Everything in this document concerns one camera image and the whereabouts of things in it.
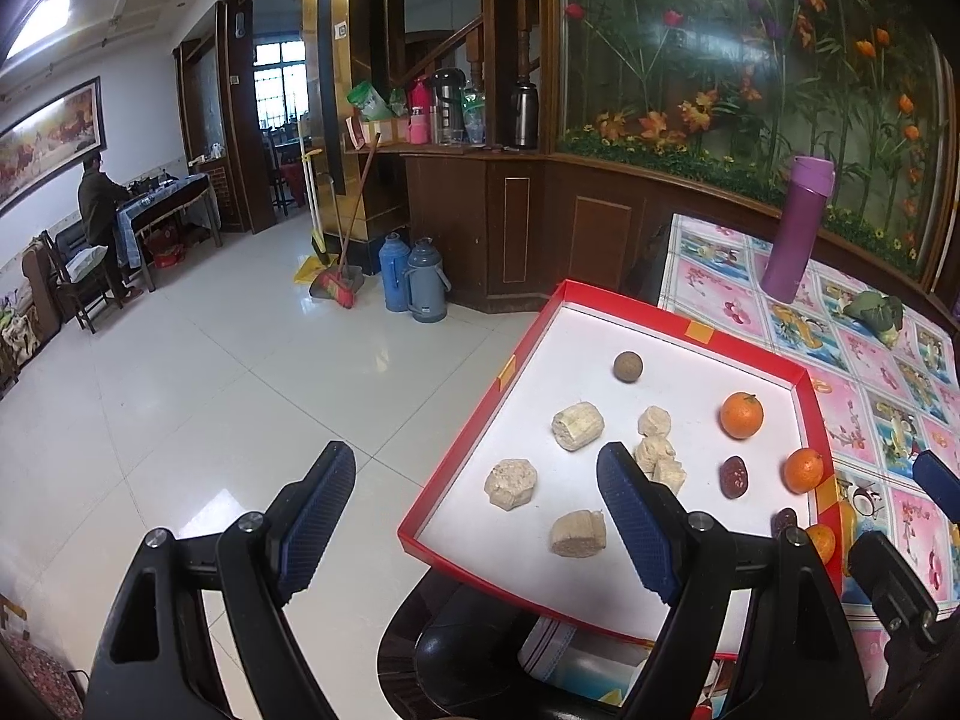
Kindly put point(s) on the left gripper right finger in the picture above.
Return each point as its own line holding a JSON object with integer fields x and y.
{"x": 686, "y": 558}

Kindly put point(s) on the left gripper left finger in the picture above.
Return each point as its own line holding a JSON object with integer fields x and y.
{"x": 266, "y": 558}

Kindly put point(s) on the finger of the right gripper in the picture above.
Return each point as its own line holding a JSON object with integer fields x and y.
{"x": 939, "y": 482}
{"x": 898, "y": 597}

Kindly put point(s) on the orange mandarin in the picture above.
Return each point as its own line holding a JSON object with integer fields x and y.
{"x": 741, "y": 415}
{"x": 803, "y": 470}

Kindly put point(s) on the brown kiwi fruit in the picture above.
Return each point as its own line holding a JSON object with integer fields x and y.
{"x": 628, "y": 367}

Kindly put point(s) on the red date front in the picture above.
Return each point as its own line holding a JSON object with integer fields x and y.
{"x": 733, "y": 477}

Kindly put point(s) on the red date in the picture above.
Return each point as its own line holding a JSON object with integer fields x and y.
{"x": 733, "y": 477}
{"x": 784, "y": 519}

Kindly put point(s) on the red date rear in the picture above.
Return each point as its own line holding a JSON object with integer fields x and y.
{"x": 784, "y": 519}

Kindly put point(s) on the fruit pattern tablecloth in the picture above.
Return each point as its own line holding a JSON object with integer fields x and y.
{"x": 824, "y": 382}

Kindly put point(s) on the green leafy vegetable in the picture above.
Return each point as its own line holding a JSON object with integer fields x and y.
{"x": 881, "y": 314}

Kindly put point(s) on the red white shallow box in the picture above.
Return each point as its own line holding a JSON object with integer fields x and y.
{"x": 566, "y": 356}

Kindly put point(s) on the red broom dustpan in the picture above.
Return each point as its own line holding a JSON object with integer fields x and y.
{"x": 332, "y": 282}

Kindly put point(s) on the purple thermos bottle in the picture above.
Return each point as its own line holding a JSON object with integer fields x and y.
{"x": 810, "y": 186}

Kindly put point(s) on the yellow mop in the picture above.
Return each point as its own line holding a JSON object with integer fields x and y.
{"x": 320, "y": 258}

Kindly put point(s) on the grey thermos flask floor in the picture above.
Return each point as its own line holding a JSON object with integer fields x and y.
{"x": 427, "y": 282}

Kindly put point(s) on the blue thermos flask floor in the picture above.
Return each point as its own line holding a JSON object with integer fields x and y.
{"x": 394, "y": 258}

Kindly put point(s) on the wooden chair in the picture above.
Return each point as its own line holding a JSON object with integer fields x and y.
{"x": 80, "y": 282}

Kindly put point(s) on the dark side table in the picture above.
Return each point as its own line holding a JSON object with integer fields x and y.
{"x": 136, "y": 220}

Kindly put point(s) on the wooden counter cabinet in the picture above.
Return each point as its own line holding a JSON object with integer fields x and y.
{"x": 510, "y": 225}

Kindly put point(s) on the seated person in background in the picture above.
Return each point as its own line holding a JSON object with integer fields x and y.
{"x": 99, "y": 198}

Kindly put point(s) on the pink bottle on counter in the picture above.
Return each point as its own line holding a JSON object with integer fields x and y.
{"x": 419, "y": 126}

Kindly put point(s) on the green snack bag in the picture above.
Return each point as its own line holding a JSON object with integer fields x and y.
{"x": 365, "y": 98}

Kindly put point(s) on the framed landscape painting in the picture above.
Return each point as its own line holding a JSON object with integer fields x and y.
{"x": 50, "y": 140}

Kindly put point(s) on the flower mural glass panel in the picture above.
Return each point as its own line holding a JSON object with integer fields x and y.
{"x": 729, "y": 93}

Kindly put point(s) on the steel thermos on counter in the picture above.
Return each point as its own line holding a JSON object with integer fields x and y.
{"x": 525, "y": 105}

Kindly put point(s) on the black pump thermos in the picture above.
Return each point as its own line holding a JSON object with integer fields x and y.
{"x": 447, "y": 119}

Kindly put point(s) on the ceiling fluorescent light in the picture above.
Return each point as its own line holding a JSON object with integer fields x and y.
{"x": 48, "y": 17}

